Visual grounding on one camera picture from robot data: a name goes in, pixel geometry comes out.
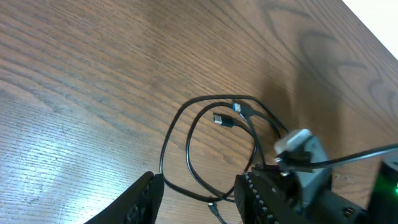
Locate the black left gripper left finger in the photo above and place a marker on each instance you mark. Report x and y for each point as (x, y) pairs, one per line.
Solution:
(139, 204)

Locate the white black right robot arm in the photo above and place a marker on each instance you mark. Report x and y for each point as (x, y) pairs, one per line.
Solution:
(382, 206)

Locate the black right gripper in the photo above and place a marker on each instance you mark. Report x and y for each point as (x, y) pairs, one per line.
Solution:
(287, 205)

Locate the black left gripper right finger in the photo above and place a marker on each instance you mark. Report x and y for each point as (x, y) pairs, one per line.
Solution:
(251, 205)

